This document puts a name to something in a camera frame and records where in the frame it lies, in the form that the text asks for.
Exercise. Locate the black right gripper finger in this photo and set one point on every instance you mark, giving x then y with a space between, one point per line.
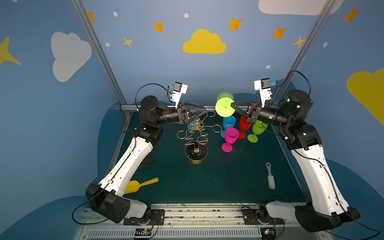
243 111
245 103

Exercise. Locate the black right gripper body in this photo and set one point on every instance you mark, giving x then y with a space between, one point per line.
252 112

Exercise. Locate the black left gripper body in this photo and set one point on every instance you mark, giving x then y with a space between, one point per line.
183 114

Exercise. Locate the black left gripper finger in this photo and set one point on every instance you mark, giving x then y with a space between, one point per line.
195 114
190 107

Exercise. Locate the green wine glass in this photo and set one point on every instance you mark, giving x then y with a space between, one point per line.
258 128
223 104

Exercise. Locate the red wine glass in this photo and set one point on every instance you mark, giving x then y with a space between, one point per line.
243 126

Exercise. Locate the blue wine glass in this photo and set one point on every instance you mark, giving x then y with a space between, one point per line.
189 126
228 122

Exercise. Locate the pink wine glass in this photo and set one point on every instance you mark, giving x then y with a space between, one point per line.
231 135

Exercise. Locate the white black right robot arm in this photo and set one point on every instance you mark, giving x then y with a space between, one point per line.
327 208

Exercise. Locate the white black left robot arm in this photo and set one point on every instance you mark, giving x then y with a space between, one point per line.
106 198

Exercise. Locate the white cleaning brush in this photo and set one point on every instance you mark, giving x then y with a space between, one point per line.
270 177

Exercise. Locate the yellow plastic scoop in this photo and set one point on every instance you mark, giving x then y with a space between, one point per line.
134 186

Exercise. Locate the right green circuit board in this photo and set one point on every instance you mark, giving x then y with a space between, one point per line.
268 234

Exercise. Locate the green circuit board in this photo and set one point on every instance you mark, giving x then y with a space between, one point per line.
140 233
268 234

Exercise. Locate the left green circuit board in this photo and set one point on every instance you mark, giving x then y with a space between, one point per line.
140 233

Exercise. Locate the right aluminium corner post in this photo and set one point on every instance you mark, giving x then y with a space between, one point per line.
311 37

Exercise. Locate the aluminium corner post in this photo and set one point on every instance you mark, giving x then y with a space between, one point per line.
88 26
311 37

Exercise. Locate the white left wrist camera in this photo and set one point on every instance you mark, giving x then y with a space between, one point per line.
177 90

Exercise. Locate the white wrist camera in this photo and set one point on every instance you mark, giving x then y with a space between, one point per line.
177 90
264 88

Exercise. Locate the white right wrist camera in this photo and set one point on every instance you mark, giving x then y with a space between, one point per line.
264 88

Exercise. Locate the gold wire glass rack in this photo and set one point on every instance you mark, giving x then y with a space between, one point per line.
196 138

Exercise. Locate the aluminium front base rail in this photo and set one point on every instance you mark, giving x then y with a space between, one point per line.
195 222

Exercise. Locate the left aluminium corner post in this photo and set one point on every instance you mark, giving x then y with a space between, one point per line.
88 26

